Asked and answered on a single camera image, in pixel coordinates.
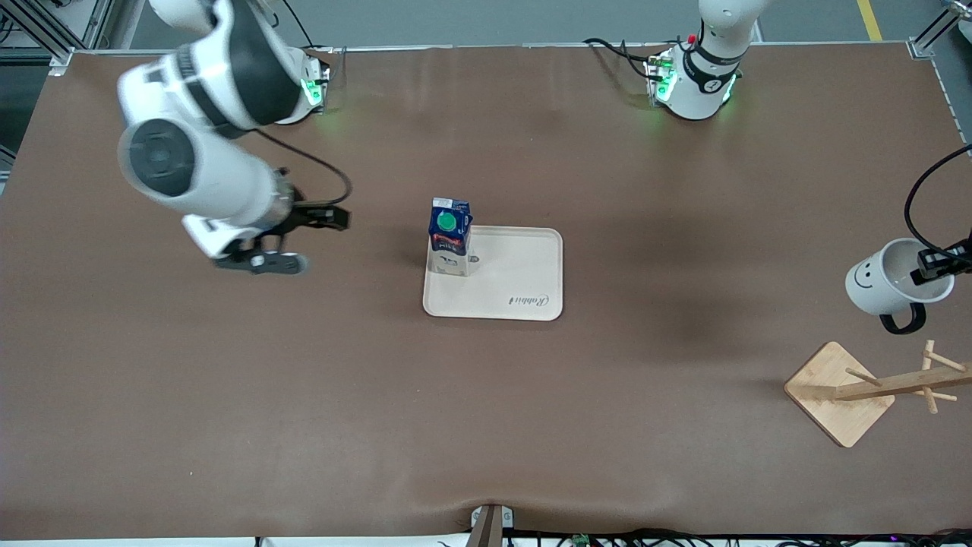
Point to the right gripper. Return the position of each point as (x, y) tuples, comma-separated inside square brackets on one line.
[(304, 216)]

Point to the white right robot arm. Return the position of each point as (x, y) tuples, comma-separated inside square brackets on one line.
[(205, 159)]

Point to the wooden mug tree rack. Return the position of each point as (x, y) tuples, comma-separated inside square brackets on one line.
[(839, 395)]

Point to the blue Pascal milk carton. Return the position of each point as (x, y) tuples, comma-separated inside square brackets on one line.
[(449, 243)]

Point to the aluminium frame profile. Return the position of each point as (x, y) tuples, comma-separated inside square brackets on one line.
[(45, 26), (938, 38)]

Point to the cream Rabbit tray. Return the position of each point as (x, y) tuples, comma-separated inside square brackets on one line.
[(516, 266)]

